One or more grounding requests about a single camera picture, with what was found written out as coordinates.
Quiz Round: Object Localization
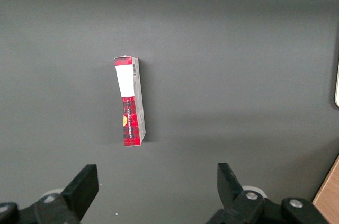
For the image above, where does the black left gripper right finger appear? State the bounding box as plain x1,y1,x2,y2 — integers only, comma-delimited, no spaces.
206,163,329,224

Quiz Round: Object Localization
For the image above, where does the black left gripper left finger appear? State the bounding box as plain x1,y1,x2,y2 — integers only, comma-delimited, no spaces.
0,164,100,224

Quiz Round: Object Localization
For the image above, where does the cream rectangular tray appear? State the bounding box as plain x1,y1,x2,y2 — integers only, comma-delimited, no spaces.
334,61,339,109

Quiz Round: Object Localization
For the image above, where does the oak wooden drawer cabinet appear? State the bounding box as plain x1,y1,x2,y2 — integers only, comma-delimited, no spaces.
312,154,339,224

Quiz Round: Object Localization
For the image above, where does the red and grey carton box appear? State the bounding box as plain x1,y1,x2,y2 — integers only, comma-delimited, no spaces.
113,55,147,147

